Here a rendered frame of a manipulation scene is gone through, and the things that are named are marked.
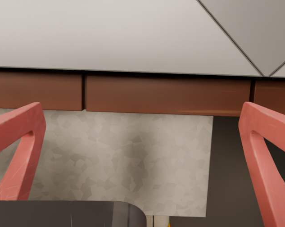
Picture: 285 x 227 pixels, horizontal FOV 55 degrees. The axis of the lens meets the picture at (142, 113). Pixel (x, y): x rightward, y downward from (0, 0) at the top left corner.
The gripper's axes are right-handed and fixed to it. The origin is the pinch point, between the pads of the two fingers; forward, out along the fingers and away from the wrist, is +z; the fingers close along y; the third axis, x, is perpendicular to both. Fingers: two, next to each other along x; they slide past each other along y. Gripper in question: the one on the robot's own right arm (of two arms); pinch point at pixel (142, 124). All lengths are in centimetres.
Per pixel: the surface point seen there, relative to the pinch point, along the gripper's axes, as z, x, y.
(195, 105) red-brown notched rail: 14.6, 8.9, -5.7
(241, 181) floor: 69, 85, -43
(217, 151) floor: 75, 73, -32
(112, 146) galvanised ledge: 23.7, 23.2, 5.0
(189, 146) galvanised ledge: 23.7, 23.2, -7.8
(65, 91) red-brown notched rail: 15.3, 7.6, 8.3
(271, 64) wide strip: 13.0, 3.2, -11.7
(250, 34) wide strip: 14.1, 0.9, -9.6
